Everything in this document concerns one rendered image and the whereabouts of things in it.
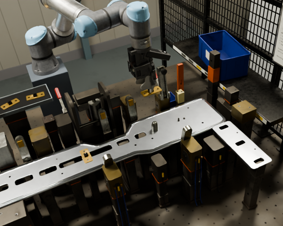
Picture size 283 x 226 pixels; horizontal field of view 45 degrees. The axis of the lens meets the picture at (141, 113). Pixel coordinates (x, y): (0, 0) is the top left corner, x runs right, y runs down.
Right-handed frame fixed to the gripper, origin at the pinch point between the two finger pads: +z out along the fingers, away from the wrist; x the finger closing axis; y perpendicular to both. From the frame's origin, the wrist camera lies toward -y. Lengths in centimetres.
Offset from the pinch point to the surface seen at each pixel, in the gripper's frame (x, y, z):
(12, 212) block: 11, 66, 23
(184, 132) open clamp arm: 13.6, -7.1, 17.7
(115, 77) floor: -205, -50, 128
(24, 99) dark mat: -39, 48, 11
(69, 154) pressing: -9.9, 37.9, 26.8
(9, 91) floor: -245, 61, 127
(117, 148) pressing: -2.1, 18.3, 27.0
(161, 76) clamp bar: -19.6, -15.0, 10.8
